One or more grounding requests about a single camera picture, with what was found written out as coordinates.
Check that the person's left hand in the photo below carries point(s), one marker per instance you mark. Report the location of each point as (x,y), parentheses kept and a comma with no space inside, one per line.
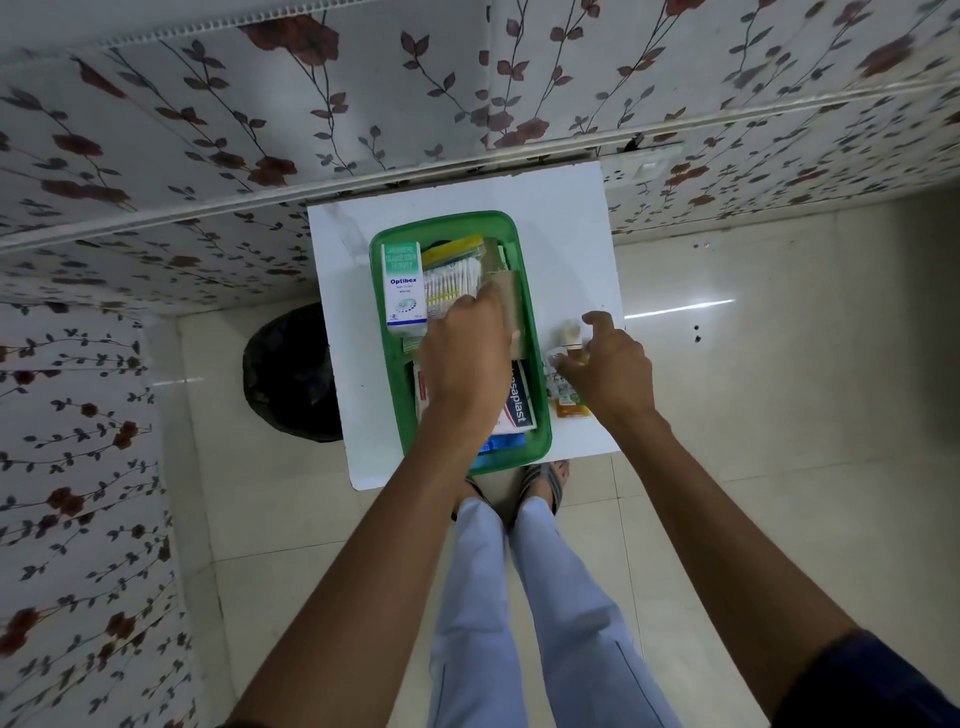
(461,367)

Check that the person's right hand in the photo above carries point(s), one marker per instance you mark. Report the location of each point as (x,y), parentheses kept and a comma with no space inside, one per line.
(615,379)

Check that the person's left fingers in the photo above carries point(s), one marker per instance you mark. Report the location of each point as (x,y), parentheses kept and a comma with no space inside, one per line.
(480,301)

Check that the person's right thumb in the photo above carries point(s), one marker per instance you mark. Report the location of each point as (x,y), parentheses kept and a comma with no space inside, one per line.
(571,362)

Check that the small bottle with cream cap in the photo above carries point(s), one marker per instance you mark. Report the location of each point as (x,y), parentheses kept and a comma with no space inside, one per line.
(572,334)

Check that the brown bandage roll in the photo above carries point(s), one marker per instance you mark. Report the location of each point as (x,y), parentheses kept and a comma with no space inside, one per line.
(516,300)

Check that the person's right forearm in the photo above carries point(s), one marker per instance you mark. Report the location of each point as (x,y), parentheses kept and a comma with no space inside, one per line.
(720,555)

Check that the person's left forearm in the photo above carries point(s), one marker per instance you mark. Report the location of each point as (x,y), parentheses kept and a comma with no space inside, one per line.
(360,592)

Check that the yellow cotton swab packet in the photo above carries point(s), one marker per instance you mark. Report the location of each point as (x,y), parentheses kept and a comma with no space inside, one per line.
(450,277)

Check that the orange small bottle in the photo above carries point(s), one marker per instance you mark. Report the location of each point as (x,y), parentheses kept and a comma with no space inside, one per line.
(571,408)

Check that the green plastic tray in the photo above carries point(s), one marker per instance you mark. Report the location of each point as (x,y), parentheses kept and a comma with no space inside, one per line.
(536,405)

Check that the blue and white plaster box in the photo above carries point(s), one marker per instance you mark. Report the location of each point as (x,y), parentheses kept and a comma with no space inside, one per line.
(519,401)

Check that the white and green medicine box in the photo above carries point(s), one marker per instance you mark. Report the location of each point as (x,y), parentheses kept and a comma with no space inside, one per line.
(403,289)

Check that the red and white flat box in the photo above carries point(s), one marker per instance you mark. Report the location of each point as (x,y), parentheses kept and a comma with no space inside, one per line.
(418,394)

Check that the light blue packet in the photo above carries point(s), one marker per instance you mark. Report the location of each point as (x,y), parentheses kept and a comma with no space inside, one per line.
(495,444)

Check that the striped sandal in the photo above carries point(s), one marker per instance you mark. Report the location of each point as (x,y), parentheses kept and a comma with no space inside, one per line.
(469,499)
(546,484)

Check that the black bin bag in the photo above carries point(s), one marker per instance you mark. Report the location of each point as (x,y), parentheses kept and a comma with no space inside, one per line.
(289,375)

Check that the light blue trousers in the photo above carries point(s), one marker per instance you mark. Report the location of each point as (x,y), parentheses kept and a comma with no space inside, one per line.
(555,630)

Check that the dark blue sleeve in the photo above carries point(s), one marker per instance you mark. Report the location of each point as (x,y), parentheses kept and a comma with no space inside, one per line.
(877,686)

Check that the white wall socket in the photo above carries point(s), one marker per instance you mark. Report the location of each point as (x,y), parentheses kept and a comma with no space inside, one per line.
(645,166)

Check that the white wall conduit pipe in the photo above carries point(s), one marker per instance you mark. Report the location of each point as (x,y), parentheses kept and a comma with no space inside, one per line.
(300,191)

